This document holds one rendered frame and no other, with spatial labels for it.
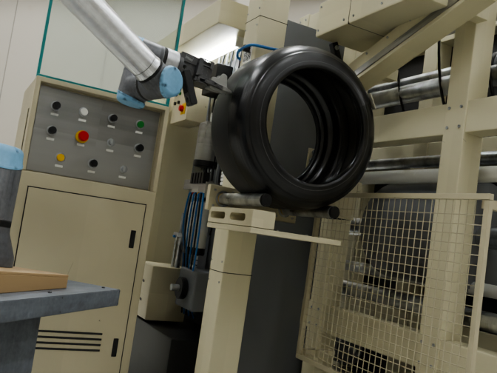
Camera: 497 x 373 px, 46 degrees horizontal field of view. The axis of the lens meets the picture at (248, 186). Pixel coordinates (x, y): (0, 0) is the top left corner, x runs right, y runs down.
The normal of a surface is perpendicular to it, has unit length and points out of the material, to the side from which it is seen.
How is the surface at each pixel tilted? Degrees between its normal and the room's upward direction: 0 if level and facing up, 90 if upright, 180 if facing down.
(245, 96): 84
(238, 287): 90
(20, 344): 90
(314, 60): 80
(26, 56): 90
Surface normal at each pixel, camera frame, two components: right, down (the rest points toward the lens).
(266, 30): 0.46, 0.00
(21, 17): -0.27, -0.12
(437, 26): 0.00, 0.94
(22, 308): 0.95, 0.11
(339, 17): -0.88, -0.17
